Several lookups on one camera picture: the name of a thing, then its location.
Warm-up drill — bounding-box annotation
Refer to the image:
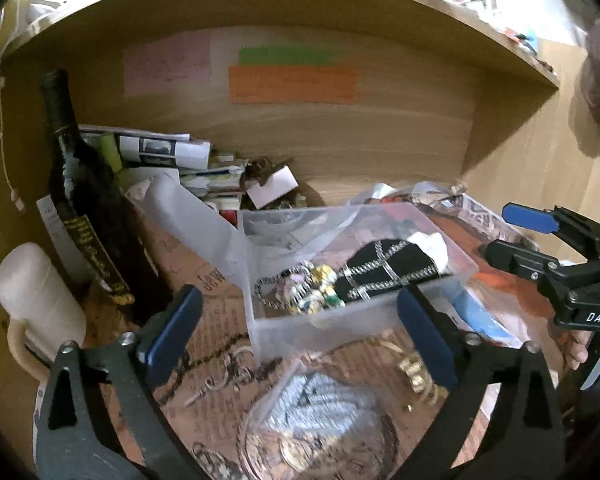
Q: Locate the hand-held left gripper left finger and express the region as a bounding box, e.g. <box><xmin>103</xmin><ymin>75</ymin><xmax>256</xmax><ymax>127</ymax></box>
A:
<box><xmin>34</xmin><ymin>285</ymin><xmax>204</xmax><ymax>480</ymax></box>

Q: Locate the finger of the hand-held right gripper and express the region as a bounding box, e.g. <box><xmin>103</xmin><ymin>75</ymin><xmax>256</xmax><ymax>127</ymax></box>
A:
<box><xmin>502</xmin><ymin>203</ymin><xmax>600</xmax><ymax>243</ymax></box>
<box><xmin>484</xmin><ymin>240</ymin><xmax>581</xmax><ymax>306</ymax></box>

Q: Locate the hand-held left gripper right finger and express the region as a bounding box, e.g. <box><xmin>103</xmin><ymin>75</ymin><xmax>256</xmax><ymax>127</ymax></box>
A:
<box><xmin>396</xmin><ymin>285</ymin><xmax>567</xmax><ymax>480</ymax></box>

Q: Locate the clear plastic box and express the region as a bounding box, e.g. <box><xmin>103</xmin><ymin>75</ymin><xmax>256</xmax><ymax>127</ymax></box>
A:
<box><xmin>237</xmin><ymin>202</ymin><xmax>481</xmax><ymax>366</ymax></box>

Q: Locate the person's right hand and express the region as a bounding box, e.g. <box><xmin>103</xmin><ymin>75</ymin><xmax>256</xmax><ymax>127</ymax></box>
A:
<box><xmin>561</xmin><ymin>329</ymin><xmax>594</xmax><ymax>372</ymax></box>

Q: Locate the gold curled ribbon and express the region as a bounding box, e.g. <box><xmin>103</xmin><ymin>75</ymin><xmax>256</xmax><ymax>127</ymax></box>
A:
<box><xmin>370</xmin><ymin>339</ymin><xmax>442</xmax><ymax>409</ymax></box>

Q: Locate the blue book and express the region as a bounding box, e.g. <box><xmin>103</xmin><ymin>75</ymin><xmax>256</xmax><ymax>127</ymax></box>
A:
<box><xmin>452</xmin><ymin>287</ymin><xmax>515</xmax><ymax>343</ymax></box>

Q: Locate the white cloth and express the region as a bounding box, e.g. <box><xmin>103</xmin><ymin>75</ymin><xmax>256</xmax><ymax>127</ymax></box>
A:
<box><xmin>409</xmin><ymin>231</ymin><xmax>451</xmax><ymax>267</ymax></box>

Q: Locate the crumpled newspaper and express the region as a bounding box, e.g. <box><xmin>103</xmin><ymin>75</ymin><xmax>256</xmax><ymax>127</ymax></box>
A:
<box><xmin>412</xmin><ymin>180</ymin><xmax>470</xmax><ymax>207</ymax></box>

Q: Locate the clear plastic lid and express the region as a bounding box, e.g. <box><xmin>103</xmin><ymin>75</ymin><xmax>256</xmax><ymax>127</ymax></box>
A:
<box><xmin>147</xmin><ymin>172</ymin><xmax>255</xmax><ymax>306</ymax></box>

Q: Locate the cream ceramic mug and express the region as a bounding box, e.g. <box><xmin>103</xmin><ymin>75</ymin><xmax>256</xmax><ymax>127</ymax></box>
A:
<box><xmin>0</xmin><ymin>242</ymin><xmax>89</xmax><ymax>387</ymax></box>

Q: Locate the dark wine bottle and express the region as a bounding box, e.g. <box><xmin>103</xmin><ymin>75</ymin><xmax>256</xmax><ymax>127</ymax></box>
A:
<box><xmin>39</xmin><ymin>69</ymin><xmax>175</xmax><ymax>327</ymax></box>

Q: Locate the pile of papers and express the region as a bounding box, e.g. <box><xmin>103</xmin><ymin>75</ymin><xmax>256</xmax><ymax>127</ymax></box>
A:
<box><xmin>179</xmin><ymin>152</ymin><xmax>247</xmax><ymax>212</ymax></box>

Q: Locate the wooden shelf unit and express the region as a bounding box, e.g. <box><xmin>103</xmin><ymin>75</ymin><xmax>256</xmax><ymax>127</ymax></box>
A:
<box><xmin>0</xmin><ymin>0</ymin><xmax>600</xmax><ymax>341</ymax></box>

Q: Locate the small white box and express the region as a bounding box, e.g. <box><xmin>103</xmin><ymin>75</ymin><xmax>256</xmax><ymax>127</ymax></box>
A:
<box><xmin>245</xmin><ymin>166</ymin><xmax>300</xmax><ymax>209</ymax></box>

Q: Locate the folded newspaper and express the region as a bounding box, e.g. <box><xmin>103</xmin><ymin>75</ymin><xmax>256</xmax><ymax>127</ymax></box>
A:
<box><xmin>79</xmin><ymin>124</ymin><xmax>212</xmax><ymax>172</ymax></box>

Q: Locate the yellow green marker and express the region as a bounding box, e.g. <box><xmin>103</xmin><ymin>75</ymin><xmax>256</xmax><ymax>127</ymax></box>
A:
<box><xmin>100</xmin><ymin>134</ymin><xmax>125</xmax><ymax>172</ymax></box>

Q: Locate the orange paper note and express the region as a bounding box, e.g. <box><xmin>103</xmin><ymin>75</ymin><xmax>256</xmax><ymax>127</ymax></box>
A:
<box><xmin>228</xmin><ymin>64</ymin><xmax>360</xmax><ymax>106</ymax></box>

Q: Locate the pink paper note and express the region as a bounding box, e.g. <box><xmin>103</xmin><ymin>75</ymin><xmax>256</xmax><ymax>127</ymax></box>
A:
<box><xmin>123</xmin><ymin>31</ymin><xmax>212</xmax><ymax>99</ymax></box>

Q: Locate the green paper note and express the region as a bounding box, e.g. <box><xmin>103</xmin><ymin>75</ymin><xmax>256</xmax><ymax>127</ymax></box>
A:
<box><xmin>238</xmin><ymin>46</ymin><xmax>349</xmax><ymax>67</ymax></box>

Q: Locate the black pouch with silver chains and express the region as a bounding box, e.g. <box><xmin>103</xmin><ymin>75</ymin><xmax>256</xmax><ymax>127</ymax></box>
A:
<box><xmin>332</xmin><ymin>239</ymin><xmax>453</xmax><ymax>306</ymax></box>

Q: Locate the colourful charm keychain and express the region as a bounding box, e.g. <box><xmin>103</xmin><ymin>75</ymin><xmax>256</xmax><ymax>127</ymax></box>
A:
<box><xmin>254</xmin><ymin>260</ymin><xmax>347</xmax><ymax>317</ymax></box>

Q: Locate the white hanging cord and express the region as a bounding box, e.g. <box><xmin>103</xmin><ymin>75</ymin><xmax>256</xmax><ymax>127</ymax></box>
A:
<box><xmin>0</xmin><ymin>42</ymin><xmax>27</xmax><ymax>212</ymax></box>

